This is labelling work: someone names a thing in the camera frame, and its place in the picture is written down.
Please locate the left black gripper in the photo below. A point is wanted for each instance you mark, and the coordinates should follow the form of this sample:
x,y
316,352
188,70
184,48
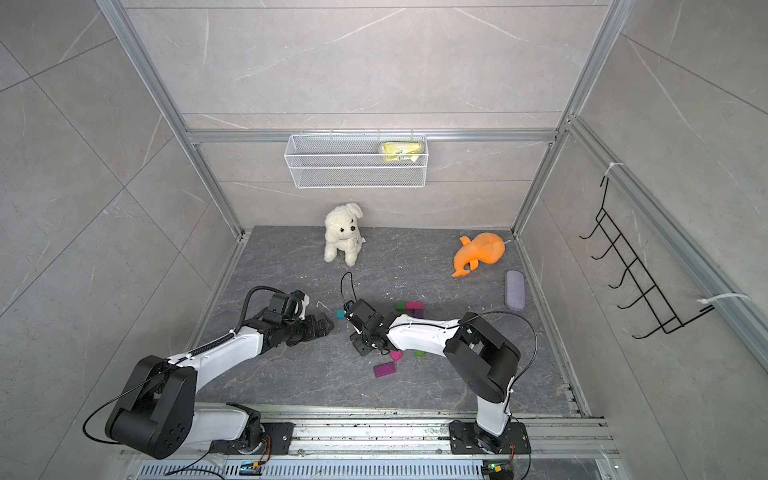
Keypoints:
x,y
314,332

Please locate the white wire mesh basket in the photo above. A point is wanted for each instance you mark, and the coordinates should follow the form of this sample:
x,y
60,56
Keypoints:
x,y
352,160

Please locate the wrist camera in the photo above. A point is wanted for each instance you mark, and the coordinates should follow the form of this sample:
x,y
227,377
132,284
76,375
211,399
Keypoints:
x,y
286,307
362,315

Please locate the purple glasses case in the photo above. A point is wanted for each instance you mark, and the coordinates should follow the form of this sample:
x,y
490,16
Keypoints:
x,y
515,291

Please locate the black wire hook rack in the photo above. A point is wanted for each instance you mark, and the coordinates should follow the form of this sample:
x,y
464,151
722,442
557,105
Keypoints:
x,y
665,318

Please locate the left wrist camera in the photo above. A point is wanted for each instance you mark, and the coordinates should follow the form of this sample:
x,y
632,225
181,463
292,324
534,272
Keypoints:
x,y
286,307

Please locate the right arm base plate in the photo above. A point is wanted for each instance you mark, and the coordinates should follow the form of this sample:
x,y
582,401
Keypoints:
x,y
467,438

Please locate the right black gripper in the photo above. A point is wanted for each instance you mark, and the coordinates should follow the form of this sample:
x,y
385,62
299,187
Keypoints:
x,y
361,347

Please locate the aluminium mounting rail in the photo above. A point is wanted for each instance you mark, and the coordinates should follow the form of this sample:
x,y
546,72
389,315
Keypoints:
x,y
334,443

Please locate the orange toy watering can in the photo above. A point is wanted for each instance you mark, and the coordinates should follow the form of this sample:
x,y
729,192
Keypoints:
x,y
485,248

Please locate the purple block flat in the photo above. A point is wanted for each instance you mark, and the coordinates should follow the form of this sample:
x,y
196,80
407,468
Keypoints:
x,y
384,369

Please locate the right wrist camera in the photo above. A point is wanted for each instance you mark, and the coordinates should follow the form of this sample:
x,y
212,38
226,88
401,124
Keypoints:
x,y
362,315

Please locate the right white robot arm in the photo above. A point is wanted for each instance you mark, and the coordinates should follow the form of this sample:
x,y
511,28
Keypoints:
x,y
482,357

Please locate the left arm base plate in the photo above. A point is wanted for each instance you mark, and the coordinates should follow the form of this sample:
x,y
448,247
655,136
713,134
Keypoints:
x,y
273,438

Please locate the white plush dog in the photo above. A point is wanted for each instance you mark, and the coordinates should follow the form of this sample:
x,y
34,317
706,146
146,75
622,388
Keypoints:
x,y
342,233

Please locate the yellow packet in basket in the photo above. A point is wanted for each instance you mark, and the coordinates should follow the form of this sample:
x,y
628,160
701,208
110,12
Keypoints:
x,y
401,151

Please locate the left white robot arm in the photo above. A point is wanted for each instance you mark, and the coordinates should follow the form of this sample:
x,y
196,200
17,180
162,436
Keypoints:
x,y
157,414

